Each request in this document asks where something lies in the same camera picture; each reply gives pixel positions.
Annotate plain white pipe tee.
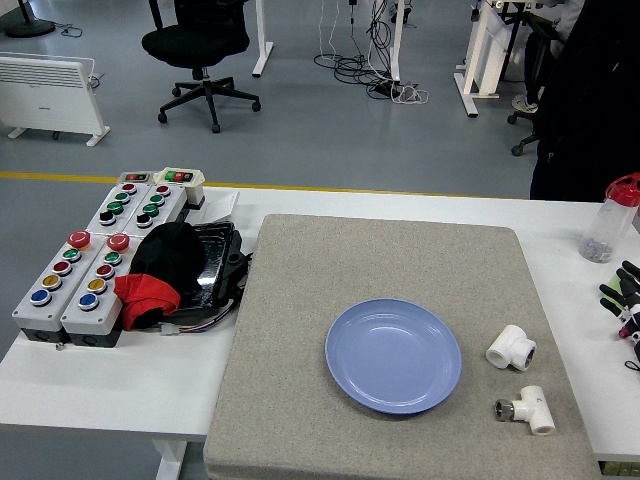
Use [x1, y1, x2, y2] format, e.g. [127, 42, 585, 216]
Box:
[485, 324, 538, 373]

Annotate black round stand base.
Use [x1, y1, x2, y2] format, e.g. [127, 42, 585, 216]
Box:
[4, 0, 56, 39]

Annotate black office chair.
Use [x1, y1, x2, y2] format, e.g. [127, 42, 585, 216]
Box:
[507, 29, 556, 157]
[141, 0, 263, 134]

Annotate red cloth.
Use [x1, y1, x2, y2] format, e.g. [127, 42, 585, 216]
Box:
[113, 273, 182, 332]

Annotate white panel heater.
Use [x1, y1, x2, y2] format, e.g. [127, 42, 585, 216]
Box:
[0, 51, 111, 148]

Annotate clear bottle red lid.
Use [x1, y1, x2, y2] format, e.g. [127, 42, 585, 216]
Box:
[578, 172, 640, 265]

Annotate white pipe tee metal nut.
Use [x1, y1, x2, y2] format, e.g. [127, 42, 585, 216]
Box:
[493, 385, 556, 437]

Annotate floor cable bundle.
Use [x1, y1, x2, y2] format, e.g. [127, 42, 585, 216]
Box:
[313, 0, 431, 105]

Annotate four-button control box black knob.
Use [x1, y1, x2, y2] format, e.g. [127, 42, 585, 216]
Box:
[121, 182, 190, 239]
[85, 180, 151, 236]

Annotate black cloth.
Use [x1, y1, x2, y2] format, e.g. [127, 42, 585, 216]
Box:
[128, 222, 207, 306]

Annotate white connector coloured wires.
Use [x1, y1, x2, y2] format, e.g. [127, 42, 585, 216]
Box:
[159, 319, 221, 337]

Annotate white paper card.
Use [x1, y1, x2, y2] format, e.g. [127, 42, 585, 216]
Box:
[202, 191, 240, 224]

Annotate glossy black tray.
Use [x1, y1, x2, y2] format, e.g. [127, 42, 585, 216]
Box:
[164, 221, 246, 321]

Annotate white desk with panel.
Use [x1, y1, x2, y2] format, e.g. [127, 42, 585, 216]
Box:
[453, 0, 516, 118]

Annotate five-button control box red mushroom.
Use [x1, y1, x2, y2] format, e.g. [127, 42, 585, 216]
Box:
[59, 232, 146, 349]
[10, 229, 109, 345]

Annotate cream switch box green red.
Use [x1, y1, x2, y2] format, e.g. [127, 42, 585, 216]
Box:
[152, 166, 207, 210]

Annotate white table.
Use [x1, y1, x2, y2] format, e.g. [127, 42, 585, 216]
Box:
[0, 185, 640, 480]

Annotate grey-brown mat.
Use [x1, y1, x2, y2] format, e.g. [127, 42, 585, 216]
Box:
[203, 213, 604, 480]

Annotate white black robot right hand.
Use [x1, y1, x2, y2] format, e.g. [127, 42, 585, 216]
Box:
[598, 259, 640, 326]

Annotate blue plate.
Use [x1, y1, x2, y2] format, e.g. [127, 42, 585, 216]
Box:
[325, 298, 463, 416]

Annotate person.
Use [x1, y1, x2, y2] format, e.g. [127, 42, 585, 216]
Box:
[512, 0, 586, 114]
[529, 0, 640, 203]

